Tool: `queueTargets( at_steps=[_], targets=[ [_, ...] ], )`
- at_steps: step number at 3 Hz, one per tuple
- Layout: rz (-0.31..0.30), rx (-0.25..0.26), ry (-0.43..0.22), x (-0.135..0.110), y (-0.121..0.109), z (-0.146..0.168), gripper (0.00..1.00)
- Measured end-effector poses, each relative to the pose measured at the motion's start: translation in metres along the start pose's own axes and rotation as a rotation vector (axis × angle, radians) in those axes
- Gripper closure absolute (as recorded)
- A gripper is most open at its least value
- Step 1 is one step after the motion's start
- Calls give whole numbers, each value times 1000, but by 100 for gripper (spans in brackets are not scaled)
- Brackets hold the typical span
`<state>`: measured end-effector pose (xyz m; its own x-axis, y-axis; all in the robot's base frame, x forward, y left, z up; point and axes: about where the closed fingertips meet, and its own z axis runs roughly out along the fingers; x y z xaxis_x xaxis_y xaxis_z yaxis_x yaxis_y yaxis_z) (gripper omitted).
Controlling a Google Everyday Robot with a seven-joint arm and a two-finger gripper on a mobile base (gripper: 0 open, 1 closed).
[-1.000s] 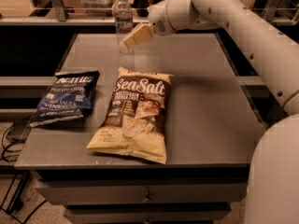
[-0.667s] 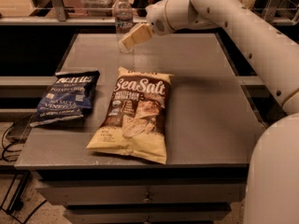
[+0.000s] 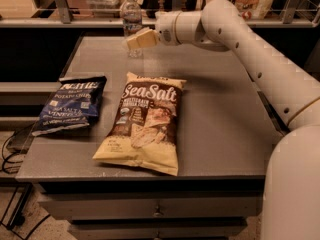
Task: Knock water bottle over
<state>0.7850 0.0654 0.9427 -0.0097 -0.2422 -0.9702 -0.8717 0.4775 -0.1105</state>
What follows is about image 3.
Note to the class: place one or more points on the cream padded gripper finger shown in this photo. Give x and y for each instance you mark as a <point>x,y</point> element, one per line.
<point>144,38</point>

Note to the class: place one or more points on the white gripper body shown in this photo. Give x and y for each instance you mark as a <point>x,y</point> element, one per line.
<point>166,29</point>

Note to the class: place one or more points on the clear plastic water bottle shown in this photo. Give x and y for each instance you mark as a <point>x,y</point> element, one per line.
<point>131,15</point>

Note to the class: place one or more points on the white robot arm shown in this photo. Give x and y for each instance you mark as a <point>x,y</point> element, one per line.
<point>291,199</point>

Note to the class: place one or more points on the blue kettle chips bag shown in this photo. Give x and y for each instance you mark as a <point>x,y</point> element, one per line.
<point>76,104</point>

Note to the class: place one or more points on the sea salt chips bag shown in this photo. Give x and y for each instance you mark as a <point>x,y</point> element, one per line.
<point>146,120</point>

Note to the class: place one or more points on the grey drawer cabinet table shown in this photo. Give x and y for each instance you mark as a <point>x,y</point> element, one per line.
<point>221,136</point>

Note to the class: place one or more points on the grey metal shelf rail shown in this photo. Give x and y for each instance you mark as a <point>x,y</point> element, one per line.
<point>76,14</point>

